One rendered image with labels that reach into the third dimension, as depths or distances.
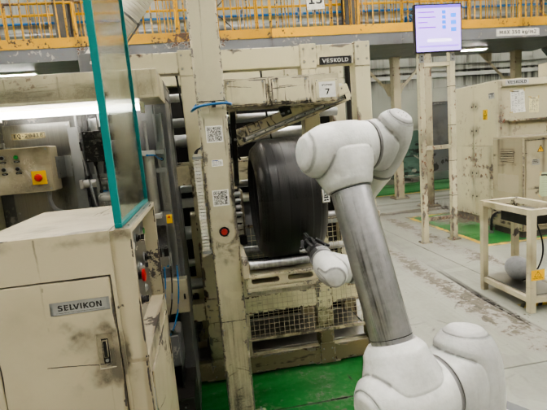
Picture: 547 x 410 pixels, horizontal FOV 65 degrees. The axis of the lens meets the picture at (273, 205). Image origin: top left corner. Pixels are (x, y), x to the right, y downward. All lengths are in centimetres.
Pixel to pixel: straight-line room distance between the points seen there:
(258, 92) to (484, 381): 165
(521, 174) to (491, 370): 500
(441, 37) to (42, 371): 533
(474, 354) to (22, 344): 112
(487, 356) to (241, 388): 141
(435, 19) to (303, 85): 368
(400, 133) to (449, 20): 481
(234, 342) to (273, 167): 88
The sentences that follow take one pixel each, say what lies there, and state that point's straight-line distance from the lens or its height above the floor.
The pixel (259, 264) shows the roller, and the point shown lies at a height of 90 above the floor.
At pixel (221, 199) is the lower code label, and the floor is 121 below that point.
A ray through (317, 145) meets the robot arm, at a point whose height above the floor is 144.
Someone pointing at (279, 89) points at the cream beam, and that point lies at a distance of 229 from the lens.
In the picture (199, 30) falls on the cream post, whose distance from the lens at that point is 204.
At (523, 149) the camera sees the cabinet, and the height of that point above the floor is 110.
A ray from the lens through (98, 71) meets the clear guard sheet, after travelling 119.
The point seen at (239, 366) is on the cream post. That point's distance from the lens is 225.
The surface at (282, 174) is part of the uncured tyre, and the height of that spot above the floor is 131.
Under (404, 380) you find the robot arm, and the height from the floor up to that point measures 93.
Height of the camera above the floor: 146
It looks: 9 degrees down
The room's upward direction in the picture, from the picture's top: 5 degrees counter-clockwise
